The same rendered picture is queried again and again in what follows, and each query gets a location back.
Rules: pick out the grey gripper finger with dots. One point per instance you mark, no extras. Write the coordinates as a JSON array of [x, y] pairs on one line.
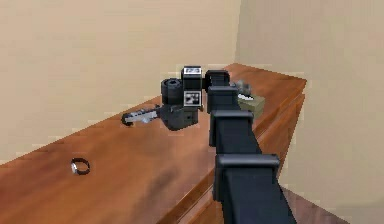
[[140, 116]]

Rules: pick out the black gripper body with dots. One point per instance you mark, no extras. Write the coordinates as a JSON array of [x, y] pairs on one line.
[[176, 110]]

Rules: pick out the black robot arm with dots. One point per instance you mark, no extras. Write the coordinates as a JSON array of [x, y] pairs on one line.
[[240, 160]]

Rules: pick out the brown wooden chest of drawers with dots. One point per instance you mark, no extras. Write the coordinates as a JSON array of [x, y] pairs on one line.
[[133, 160]]

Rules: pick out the olive green tissue box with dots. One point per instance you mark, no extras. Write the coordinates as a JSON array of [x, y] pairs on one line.
[[253, 102]]

